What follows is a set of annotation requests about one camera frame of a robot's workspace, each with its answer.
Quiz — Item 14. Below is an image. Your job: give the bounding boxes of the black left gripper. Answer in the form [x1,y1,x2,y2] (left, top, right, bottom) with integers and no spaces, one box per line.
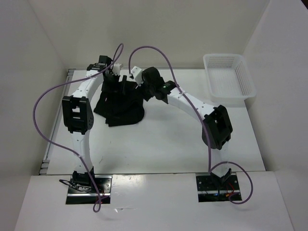
[101,73,126,96]

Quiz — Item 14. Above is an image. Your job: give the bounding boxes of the black shorts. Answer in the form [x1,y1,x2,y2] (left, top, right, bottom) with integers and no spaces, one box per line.
[94,81,145,127]

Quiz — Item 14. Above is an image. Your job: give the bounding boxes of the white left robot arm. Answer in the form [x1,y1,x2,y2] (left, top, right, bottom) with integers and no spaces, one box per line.
[62,55,124,193]

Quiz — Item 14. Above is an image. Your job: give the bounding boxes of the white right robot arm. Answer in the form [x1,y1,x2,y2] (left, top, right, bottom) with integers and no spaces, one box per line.
[131,66,233,168]

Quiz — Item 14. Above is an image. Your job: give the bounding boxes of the white perforated plastic basket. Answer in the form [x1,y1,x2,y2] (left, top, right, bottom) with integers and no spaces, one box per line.
[203,53,257,104]

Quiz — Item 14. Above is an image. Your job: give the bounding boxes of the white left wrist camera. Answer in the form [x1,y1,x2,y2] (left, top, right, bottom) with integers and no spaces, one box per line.
[112,64,123,76]

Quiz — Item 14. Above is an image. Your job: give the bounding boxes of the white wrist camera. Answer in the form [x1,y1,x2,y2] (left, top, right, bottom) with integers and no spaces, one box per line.
[112,64,123,76]
[130,66,143,86]

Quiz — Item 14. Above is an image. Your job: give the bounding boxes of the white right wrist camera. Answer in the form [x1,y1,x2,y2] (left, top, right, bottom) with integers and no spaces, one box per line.
[130,66,143,86]

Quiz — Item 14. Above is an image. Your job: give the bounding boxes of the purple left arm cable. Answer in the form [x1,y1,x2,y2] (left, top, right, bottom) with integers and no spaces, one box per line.
[32,43,125,213]

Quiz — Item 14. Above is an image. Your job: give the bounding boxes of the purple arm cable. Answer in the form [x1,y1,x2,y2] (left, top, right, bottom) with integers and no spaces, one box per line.
[128,45,254,205]
[32,43,125,213]

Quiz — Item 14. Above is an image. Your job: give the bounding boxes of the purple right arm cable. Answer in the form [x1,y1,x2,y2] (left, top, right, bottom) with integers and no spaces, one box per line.
[128,45,254,205]

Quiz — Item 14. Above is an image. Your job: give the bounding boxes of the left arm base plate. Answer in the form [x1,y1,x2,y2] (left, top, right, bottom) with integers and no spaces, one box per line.
[59,175,113,205]

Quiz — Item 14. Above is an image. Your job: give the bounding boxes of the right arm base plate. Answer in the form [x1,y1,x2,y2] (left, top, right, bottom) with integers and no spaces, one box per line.
[195,173,242,203]

